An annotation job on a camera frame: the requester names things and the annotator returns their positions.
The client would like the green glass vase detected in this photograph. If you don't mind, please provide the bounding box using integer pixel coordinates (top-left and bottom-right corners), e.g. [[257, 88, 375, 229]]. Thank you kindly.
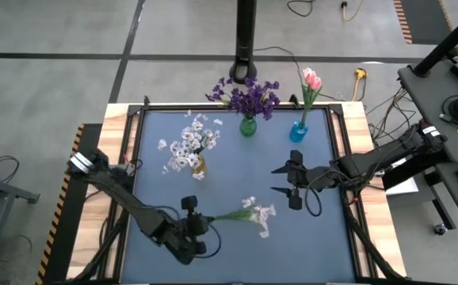
[[239, 116, 258, 138]]

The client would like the blue table mat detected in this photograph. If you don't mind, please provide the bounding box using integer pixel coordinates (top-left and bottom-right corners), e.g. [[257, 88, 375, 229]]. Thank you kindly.
[[118, 108, 356, 284]]

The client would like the black looped floor cable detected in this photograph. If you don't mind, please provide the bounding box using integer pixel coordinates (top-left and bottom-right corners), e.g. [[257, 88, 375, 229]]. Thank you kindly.
[[286, 0, 317, 18]]

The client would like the dark hazard-striped floor mat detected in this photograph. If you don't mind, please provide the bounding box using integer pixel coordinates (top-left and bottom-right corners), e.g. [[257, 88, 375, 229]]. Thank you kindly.
[[393, 0, 454, 45]]

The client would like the blue glass vase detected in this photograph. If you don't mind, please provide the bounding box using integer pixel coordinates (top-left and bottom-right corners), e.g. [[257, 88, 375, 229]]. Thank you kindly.
[[289, 120, 309, 143]]

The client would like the red box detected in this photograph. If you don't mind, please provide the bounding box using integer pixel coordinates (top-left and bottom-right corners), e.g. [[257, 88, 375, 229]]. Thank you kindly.
[[406, 126, 425, 143]]

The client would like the yellow floor cable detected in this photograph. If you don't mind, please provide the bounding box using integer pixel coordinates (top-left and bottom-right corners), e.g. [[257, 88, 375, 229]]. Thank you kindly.
[[340, 0, 367, 23]]

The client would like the grey side desk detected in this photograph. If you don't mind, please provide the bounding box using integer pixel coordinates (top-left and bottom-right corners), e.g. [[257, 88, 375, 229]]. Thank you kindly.
[[397, 55, 458, 246]]

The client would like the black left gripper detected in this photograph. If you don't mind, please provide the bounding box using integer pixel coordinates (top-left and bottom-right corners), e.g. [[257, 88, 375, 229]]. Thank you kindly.
[[179, 208, 217, 257]]

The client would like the long black floor cable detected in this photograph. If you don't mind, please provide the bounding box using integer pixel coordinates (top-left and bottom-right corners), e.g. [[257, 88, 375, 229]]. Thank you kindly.
[[252, 46, 347, 102]]

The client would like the black floor cable loop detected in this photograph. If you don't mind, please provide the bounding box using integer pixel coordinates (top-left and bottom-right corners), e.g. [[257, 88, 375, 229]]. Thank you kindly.
[[0, 154, 20, 185]]

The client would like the black left camera cable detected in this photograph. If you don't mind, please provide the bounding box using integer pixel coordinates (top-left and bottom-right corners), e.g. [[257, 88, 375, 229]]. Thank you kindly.
[[200, 221, 223, 259]]

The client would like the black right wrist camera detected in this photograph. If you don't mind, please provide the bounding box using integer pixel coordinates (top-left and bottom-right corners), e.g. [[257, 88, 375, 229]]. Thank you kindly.
[[287, 192, 304, 211]]

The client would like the black upright camera pole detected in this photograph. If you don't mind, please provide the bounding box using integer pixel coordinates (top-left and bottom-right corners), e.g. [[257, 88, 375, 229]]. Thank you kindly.
[[228, 0, 258, 85]]

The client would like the black cable bundle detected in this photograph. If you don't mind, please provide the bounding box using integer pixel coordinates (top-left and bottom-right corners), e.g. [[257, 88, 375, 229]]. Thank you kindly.
[[365, 86, 416, 139]]

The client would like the black camera cable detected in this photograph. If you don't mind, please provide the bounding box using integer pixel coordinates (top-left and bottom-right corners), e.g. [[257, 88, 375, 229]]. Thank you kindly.
[[304, 185, 323, 218], [200, 221, 223, 259]]

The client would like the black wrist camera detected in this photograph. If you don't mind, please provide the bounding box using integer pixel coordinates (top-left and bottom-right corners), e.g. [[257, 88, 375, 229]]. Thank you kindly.
[[180, 194, 200, 214], [287, 192, 304, 211]]

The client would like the white paper sheet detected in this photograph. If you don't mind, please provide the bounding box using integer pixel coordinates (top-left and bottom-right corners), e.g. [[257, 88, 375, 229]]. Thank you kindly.
[[385, 158, 419, 196]]

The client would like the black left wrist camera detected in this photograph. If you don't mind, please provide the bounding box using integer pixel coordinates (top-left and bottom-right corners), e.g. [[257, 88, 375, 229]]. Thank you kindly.
[[180, 194, 200, 214]]

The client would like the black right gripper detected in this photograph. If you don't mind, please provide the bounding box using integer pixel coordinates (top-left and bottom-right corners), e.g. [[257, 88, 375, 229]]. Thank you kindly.
[[269, 149, 335, 199]]

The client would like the grey metal side table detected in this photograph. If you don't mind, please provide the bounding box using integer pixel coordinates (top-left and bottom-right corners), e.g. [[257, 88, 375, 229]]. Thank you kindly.
[[0, 160, 40, 278]]

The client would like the pale pink artificial tulip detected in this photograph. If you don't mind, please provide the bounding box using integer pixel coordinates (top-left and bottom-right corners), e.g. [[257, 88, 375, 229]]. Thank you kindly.
[[300, 66, 315, 124]]

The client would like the yellow plug cable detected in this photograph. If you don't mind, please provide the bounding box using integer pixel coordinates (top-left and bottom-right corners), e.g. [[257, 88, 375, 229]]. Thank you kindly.
[[350, 67, 368, 102]]

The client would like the black metal table frame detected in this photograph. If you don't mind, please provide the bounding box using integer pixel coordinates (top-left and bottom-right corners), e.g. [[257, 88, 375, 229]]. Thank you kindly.
[[70, 94, 408, 285]]

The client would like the black slanted stand pole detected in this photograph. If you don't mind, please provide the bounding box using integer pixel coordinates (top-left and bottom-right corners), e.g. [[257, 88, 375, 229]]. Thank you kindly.
[[413, 3, 458, 78]]

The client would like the black hazard-striped base plate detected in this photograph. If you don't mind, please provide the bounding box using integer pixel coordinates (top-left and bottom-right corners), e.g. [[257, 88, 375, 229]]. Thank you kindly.
[[34, 123, 103, 285]]

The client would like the amber glass vase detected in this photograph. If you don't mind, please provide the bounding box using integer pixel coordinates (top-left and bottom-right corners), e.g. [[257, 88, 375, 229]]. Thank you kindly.
[[191, 156, 207, 177]]

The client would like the black right camera cable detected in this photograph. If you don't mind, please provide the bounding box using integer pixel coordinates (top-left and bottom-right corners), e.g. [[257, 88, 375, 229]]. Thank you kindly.
[[304, 185, 323, 218]]

